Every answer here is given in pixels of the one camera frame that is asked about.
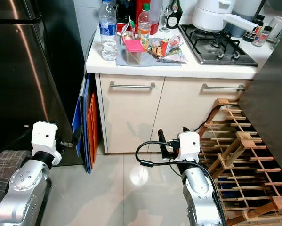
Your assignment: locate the blue flat board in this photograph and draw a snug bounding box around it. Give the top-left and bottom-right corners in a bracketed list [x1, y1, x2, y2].
[72, 74, 94, 174]

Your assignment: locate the pale flat snack packet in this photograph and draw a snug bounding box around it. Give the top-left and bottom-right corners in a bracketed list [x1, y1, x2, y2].
[162, 49, 189, 64]

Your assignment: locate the red snack packet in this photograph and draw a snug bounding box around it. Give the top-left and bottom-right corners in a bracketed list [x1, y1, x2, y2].
[148, 33, 185, 58]

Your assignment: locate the red canister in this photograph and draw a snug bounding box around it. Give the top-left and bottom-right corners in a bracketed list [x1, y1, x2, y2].
[135, 0, 161, 35]

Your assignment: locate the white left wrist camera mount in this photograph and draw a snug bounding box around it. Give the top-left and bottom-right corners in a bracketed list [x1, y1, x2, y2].
[31, 121, 62, 165]

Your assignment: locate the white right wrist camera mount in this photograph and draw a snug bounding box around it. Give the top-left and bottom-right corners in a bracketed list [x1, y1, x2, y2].
[177, 131, 201, 163]

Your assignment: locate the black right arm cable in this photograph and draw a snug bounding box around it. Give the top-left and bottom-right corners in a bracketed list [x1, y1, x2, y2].
[135, 141, 184, 170]

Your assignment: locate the metal drawer handle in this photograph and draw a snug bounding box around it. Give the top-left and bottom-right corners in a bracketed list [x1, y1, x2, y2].
[202, 83, 246, 91]
[109, 81, 156, 90]

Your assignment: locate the clear water bottle blue label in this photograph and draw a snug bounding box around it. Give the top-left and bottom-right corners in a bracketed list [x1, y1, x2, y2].
[98, 0, 119, 62]

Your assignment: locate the orange juice bottle green cap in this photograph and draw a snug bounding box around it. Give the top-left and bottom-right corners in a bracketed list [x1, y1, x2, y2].
[137, 3, 153, 51]

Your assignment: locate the dark steel tall fridge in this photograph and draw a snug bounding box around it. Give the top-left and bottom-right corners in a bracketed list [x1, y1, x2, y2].
[0, 0, 86, 166]

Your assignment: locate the wooden slatted rack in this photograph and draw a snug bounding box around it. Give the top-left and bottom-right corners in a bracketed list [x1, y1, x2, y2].
[194, 97, 282, 226]

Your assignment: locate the black gas stove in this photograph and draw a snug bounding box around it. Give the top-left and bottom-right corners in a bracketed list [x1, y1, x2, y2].
[178, 24, 259, 67]

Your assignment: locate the small dark seasoning bottle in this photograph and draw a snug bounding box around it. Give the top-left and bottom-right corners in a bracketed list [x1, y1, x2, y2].
[243, 15, 265, 42]

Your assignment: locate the dark bottle round label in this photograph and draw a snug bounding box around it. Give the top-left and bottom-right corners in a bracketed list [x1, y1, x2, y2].
[165, 0, 183, 30]

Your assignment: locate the clear wine glass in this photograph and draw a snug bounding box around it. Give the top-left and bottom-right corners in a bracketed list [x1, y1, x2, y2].
[158, 5, 172, 34]

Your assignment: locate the beige kitchen cabinet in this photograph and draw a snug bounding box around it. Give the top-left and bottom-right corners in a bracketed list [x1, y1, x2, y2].
[96, 75, 253, 154]

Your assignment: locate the small clear seasoning jar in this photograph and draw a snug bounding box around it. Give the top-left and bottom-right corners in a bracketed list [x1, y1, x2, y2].
[252, 25, 272, 47]

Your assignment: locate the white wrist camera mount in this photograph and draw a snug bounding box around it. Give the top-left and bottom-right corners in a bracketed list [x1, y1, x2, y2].
[31, 121, 62, 165]
[177, 131, 201, 163]

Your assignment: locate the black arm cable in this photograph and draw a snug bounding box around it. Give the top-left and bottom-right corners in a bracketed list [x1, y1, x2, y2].
[0, 127, 34, 161]
[135, 141, 184, 170]

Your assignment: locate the white kitchen appliance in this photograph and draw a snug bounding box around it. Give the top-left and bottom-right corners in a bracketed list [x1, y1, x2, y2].
[191, 0, 260, 33]

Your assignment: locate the dark grey mini fridge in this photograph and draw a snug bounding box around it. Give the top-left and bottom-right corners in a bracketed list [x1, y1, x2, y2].
[238, 24, 282, 152]

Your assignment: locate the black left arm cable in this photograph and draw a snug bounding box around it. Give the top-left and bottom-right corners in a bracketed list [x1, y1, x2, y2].
[0, 127, 34, 161]

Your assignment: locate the grey-blue cloth mat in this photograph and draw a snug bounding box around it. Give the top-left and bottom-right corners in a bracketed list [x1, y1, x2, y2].
[115, 46, 182, 67]

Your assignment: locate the orange flat board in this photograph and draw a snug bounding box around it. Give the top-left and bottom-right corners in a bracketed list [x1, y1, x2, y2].
[88, 91, 100, 166]

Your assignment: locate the pink lid plastic container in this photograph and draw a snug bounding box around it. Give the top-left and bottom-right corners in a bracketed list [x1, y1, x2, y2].
[123, 39, 145, 65]

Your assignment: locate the small drink carton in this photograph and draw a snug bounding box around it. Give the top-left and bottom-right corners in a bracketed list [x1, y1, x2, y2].
[121, 16, 136, 46]

